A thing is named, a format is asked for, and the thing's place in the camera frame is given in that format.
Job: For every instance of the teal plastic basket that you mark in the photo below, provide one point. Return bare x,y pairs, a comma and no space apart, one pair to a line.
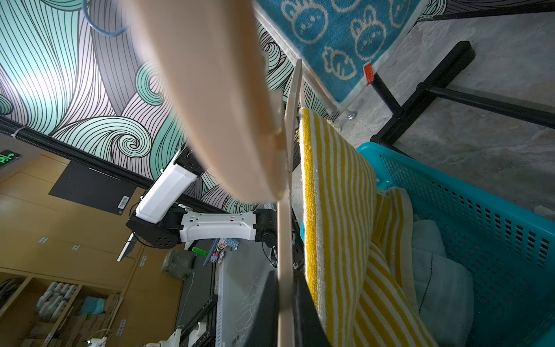
508,251

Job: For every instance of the silver chess pawn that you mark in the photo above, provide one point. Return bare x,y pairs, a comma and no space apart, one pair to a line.
344,117

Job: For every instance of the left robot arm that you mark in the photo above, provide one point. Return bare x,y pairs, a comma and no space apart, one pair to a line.
163,224

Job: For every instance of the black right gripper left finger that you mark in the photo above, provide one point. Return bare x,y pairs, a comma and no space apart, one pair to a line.
263,332

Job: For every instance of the black clothes rack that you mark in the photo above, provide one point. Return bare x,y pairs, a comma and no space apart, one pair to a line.
436,86

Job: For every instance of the blue rabbit print towel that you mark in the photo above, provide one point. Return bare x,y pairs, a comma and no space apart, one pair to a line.
335,40

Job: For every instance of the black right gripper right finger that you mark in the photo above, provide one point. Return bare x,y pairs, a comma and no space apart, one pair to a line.
308,330

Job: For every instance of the light blue terry towel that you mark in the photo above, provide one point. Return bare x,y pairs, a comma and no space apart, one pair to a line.
444,288

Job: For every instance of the yellow striped towel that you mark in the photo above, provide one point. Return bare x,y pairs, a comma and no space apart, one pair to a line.
357,245

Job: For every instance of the light blue wire hanger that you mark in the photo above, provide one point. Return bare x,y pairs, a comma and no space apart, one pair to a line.
105,17

